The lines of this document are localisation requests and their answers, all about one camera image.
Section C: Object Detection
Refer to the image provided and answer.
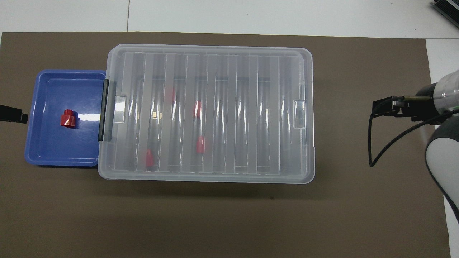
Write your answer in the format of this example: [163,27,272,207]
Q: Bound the clear plastic storage box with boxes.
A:
[100,46,313,181]

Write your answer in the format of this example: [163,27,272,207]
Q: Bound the blue plastic tray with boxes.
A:
[24,69,107,168]

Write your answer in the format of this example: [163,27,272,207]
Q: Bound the dark grey electronic device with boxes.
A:
[431,0,459,28]

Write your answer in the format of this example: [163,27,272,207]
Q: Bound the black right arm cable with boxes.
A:
[369,95,459,168]

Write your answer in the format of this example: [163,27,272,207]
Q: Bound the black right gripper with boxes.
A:
[374,84,440,125]

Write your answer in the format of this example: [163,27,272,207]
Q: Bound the brown table mat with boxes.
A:
[0,32,450,258]

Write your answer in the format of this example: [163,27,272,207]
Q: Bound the dark grey box latch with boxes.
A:
[98,79,117,142]

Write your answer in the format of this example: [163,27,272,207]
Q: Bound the clear ribbed plastic lid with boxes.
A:
[98,44,316,184]

